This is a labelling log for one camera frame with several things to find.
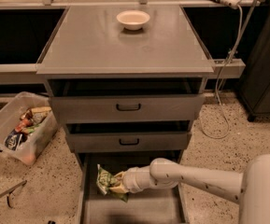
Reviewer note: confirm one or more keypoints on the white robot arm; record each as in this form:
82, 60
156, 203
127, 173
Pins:
249, 189

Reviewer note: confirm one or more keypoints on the dark grey cabinet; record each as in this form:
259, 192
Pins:
254, 85

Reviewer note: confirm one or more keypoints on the grey drawer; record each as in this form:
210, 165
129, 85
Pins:
104, 109
151, 206
124, 142

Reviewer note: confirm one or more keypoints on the grey metal shelf rail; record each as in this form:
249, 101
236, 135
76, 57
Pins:
20, 73

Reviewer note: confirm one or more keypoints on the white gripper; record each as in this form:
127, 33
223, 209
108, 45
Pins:
131, 180

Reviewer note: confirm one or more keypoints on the bottom grey drawer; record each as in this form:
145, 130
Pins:
151, 206

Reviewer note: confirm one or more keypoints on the top grey drawer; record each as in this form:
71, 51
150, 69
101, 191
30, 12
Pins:
104, 109

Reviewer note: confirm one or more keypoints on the grey drawer cabinet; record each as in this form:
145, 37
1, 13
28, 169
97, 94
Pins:
93, 55

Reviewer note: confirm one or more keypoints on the green jalapeno chip bag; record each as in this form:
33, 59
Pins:
106, 182

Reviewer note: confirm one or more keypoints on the clear plastic storage bin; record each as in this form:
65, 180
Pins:
35, 138

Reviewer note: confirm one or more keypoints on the blue snack bag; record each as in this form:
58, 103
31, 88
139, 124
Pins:
13, 140

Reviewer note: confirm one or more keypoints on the middle grey drawer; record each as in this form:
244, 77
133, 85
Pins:
124, 142

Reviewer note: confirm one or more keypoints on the grey metal rod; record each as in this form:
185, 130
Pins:
8, 191

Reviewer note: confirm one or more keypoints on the red snack package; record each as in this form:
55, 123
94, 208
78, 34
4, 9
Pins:
23, 124

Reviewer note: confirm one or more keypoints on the white bowl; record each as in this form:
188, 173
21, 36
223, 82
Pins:
133, 19

